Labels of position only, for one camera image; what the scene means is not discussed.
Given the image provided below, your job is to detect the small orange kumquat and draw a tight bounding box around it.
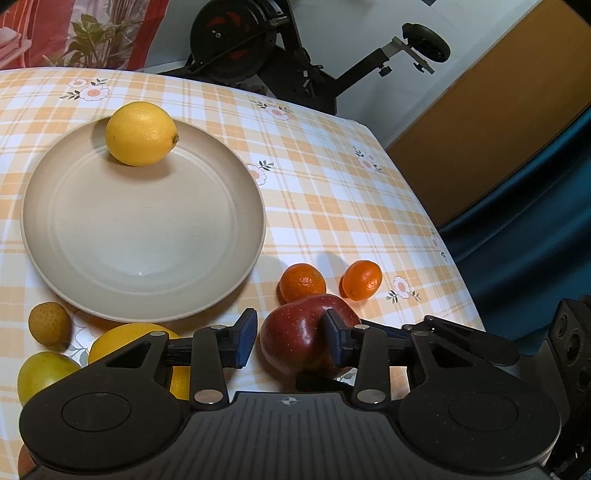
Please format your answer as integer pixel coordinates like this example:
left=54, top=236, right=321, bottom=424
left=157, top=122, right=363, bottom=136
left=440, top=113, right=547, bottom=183
left=341, top=260, right=383, bottom=301

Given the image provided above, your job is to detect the dark red apple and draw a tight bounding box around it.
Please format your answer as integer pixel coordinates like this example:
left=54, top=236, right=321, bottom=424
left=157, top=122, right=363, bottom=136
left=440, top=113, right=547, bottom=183
left=259, top=294, right=360, bottom=377

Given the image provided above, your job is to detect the large yellow orange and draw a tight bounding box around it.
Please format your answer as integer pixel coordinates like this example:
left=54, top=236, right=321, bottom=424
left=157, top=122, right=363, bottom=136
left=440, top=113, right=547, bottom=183
left=87, top=322, right=191, bottom=401

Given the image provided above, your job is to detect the small tan longan fruit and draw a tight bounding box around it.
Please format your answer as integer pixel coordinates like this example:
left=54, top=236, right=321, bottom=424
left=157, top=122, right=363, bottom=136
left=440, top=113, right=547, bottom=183
left=28, top=302, right=72, bottom=347

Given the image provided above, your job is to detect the yellow-green apple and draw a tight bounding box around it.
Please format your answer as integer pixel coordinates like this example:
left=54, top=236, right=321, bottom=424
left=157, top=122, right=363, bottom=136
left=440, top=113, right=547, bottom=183
left=17, top=351, right=81, bottom=406

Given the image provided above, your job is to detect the yellow lemon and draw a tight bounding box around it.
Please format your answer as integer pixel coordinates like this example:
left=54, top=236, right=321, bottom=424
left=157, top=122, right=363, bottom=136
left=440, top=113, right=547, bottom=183
left=105, top=101, right=179, bottom=167

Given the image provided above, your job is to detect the small orange mandarin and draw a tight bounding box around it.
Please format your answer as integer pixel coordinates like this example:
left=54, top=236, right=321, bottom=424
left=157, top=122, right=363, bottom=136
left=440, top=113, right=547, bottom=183
left=279, top=263, right=327, bottom=303

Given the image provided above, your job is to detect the beige round plate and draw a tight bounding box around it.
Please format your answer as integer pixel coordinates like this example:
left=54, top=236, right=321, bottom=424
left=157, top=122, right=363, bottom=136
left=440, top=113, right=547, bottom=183
left=21, top=120, right=266, bottom=322

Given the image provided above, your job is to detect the orange plaid floral tablecloth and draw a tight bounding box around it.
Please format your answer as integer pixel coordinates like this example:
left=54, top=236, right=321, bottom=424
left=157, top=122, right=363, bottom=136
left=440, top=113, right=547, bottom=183
left=1, top=68, right=482, bottom=479

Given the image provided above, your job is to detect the black exercise bike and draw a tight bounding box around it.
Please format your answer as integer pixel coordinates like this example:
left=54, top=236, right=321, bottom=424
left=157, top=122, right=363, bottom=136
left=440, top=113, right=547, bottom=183
left=165, top=1, right=451, bottom=115

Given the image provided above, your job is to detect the pink printed backdrop cloth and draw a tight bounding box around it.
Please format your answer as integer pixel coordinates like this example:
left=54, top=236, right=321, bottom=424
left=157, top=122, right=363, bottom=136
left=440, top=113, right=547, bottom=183
left=1, top=0, right=168, bottom=71

